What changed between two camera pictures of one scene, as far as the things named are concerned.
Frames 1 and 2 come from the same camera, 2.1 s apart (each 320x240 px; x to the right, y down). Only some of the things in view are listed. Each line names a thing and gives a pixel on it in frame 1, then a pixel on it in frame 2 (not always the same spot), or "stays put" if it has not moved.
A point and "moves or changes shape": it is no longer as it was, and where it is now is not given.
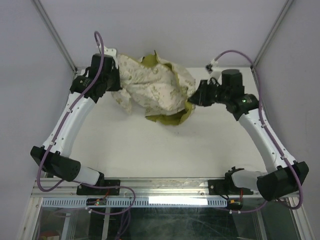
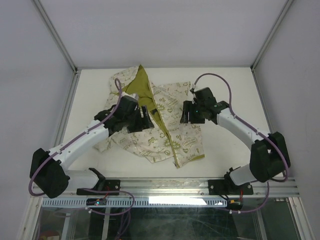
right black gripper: (199, 96) -> (188, 106)
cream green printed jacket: (151, 86) moves or changes shape
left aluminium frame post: (52, 30) stays put
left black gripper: (117, 86) -> (145, 121)
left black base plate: (82, 189) stays put
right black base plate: (226, 187) stays put
